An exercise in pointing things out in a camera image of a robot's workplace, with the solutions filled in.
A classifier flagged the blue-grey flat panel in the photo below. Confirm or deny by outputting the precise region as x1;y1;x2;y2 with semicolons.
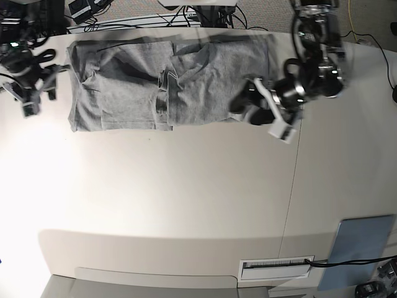
318;215;395;291

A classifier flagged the white cable grommet tray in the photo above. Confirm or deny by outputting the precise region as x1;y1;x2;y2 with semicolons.
238;256;314;282

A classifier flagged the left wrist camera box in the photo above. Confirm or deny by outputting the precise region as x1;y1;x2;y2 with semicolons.
268;119;297;144

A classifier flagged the grey T-shirt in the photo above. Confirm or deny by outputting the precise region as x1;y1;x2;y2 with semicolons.
66;35;271;132

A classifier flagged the black device bottom right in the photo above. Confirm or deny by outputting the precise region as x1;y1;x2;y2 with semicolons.
354;281;385;298

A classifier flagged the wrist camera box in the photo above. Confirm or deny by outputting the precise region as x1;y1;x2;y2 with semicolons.
21;101;40;117
268;119;297;144

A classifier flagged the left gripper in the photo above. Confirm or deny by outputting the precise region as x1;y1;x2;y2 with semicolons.
229;78;306;126

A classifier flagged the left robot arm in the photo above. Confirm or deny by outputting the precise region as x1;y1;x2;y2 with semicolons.
229;1;346;125

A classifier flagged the black box with white label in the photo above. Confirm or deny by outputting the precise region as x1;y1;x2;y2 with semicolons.
68;0;91;25

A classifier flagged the yellow cable on floor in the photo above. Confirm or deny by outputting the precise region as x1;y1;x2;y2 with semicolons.
347;0;365;43

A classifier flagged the black cable from grommet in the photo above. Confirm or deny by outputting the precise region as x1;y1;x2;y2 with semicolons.
305;256;397;268

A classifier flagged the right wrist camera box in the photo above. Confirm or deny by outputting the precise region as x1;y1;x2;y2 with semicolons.
21;101;40;117

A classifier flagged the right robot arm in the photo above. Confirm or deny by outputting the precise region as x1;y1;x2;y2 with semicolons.
1;12;68;107

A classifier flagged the black cable at right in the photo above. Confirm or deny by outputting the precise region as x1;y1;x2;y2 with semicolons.
332;30;397;89

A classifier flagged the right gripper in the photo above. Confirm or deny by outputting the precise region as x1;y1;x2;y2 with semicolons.
1;64;69;104

